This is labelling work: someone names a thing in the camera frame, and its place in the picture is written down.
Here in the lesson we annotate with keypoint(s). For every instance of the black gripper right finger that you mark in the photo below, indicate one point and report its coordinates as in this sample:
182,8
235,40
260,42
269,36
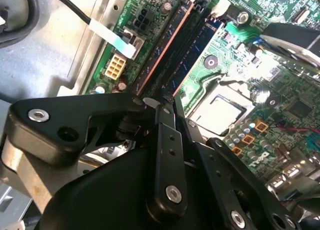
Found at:
232,190

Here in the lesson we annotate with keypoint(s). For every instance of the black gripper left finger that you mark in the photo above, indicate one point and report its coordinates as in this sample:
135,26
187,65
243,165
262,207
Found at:
75,119

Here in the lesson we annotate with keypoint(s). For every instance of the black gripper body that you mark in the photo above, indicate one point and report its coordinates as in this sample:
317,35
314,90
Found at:
105,195

